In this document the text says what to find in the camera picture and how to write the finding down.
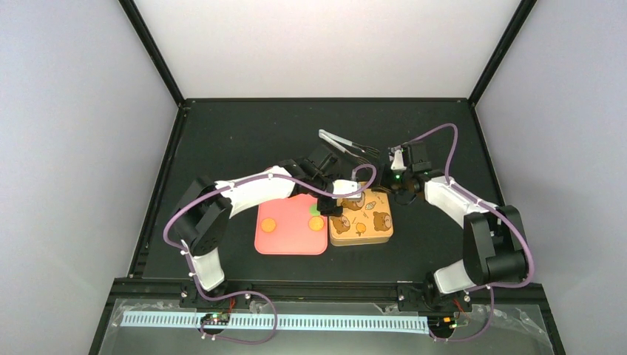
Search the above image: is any green round cookie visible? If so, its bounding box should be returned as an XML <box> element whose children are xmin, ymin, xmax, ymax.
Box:
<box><xmin>309</xmin><ymin>204</ymin><xmax>320</xmax><ymax>216</ymax></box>

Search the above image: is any clear plastic tin lid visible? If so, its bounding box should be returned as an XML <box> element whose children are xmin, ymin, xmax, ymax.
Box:
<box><xmin>329</xmin><ymin>189</ymin><xmax>394</xmax><ymax>236</ymax></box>

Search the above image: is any pink plastic tray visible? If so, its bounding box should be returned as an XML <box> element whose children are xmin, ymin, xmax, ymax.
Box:
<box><xmin>254</xmin><ymin>195</ymin><xmax>328</xmax><ymax>256</ymax></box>

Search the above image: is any gold cookie tin box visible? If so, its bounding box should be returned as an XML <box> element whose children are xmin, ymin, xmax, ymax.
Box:
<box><xmin>330</xmin><ymin>234</ymin><xmax>392</xmax><ymax>247</ymax></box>

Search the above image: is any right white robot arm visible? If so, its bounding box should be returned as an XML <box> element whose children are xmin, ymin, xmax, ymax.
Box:
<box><xmin>373</xmin><ymin>141</ymin><xmax>535</xmax><ymax>310</ymax></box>

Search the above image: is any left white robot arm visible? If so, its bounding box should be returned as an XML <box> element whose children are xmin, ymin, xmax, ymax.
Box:
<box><xmin>163</xmin><ymin>144</ymin><xmax>342</xmax><ymax>291</ymax></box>

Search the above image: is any large round sugar cookie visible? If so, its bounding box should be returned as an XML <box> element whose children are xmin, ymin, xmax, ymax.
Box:
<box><xmin>308</xmin><ymin>216</ymin><xmax>325</xmax><ymax>231</ymax></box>

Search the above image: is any right circuit board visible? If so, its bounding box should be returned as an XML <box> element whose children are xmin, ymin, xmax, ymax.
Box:
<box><xmin>427</xmin><ymin>317</ymin><xmax>458</xmax><ymax>329</ymax></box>

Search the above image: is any circuit board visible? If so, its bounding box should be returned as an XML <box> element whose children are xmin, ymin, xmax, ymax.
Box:
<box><xmin>200</xmin><ymin>313</ymin><xmax>231</xmax><ymax>326</ymax></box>
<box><xmin>427</xmin><ymin>317</ymin><xmax>458</xmax><ymax>329</ymax></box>

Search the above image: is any left circuit board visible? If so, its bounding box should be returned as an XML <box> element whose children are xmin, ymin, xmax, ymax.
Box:
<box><xmin>200</xmin><ymin>313</ymin><xmax>231</xmax><ymax>326</ymax></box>

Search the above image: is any clear plastic sheet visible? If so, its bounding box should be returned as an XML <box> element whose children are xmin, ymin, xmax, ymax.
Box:
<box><xmin>99</xmin><ymin>300</ymin><xmax>554</xmax><ymax>354</ymax></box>

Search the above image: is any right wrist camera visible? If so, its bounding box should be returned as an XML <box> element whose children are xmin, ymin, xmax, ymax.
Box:
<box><xmin>389</xmin><ymin>146</ymin><xmax>407</xmax><ymax>172</ymax></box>

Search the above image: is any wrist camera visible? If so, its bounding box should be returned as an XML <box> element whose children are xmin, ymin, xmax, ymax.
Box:
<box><xmin>389</xmin><ymin>146</ymin><xmax>407</xmax><ymax>172</ymax></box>
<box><xmin>331</xmin><ymin>180</ymin><xmax>363</xmax><ymax>199</ymax></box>

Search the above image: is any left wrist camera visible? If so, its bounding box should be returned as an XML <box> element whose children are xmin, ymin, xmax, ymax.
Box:
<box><xmin>331</xmin><ymin>180</ymin><xmax>363</xmax><ymax>199</ymax></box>

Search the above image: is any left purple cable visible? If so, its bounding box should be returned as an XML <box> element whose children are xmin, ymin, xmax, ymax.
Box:
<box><xmin>162</xmin><ymin>163</ymin><xmax>378</xmax><ymax>345</ymax></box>

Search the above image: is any purple cable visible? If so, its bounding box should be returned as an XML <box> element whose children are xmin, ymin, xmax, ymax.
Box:
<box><xmin>162</xmin><ymin>163</ymin><xmax>378</xmax><ymax>345</ymax></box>
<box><xmin>391</xmin><ymin>122</ymin><xmax>536</xmax><ymax>343</ymax></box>

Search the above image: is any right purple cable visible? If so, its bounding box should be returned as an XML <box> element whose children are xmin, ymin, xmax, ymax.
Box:
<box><xmin>391</xmin><ymin>122</ymin><xmax>536</xmax><ymax>343</ymax></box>

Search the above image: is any white slotted cable rail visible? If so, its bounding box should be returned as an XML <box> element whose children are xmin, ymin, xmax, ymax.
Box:
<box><xmin>116</xmin><ymin>311</ymin><xmax>429</xmax><ymax>334</ymax></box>

